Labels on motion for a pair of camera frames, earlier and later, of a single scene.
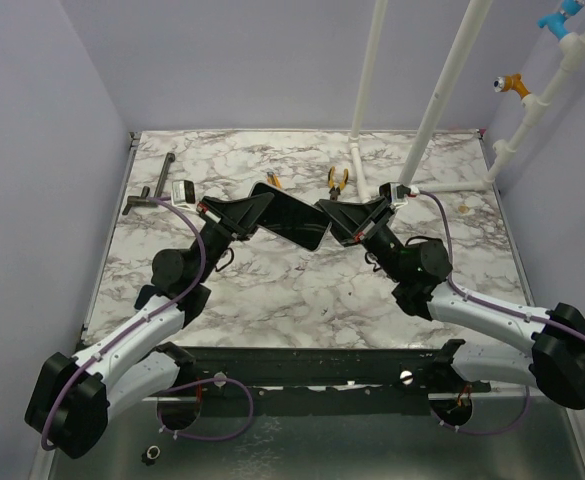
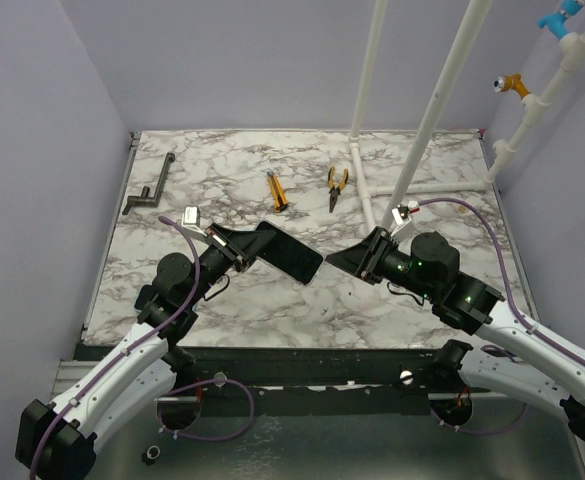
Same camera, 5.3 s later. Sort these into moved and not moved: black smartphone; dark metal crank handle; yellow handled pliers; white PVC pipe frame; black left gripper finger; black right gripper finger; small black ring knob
Moved: black left gripper finger; black smartphone; black right gripper finger
Not moved: small black ring knob; white PVC pipe frame; yellow handled pliers; dark metal crank handle
